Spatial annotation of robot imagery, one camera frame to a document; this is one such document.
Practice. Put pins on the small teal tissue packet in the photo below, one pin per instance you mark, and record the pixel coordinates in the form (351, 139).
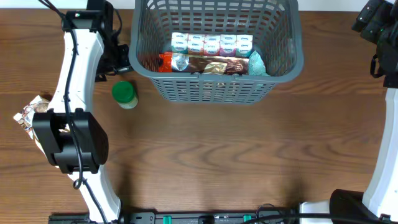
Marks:
(256, 66)

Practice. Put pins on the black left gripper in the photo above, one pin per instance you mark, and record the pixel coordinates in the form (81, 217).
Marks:
(121, 58)

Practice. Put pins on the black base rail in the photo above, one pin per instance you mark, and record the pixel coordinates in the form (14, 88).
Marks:
(191, 218)

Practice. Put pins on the green lid jar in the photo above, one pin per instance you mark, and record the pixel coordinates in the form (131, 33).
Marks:
(125, 95)

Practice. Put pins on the orange spaghetti packet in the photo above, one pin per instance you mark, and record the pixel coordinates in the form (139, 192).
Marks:
(165, 62)

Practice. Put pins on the brown Nescafe Gold coffee bag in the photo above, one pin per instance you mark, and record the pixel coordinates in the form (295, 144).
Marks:
(217, 65)

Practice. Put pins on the white brown snack pouch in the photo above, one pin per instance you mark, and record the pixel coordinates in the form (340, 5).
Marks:
(25, 117)

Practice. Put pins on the grey plastic basket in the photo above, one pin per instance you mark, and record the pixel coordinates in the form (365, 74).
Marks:
(274, 25)

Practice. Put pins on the tissue multipack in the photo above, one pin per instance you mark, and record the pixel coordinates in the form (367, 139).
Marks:
(227, 45)

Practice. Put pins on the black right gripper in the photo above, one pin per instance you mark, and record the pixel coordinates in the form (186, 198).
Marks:
(364, 20)

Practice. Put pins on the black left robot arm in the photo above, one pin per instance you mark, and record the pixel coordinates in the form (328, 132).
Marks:
(67, 132)

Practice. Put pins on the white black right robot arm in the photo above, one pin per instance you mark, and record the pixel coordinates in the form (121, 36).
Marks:
(378, 203)

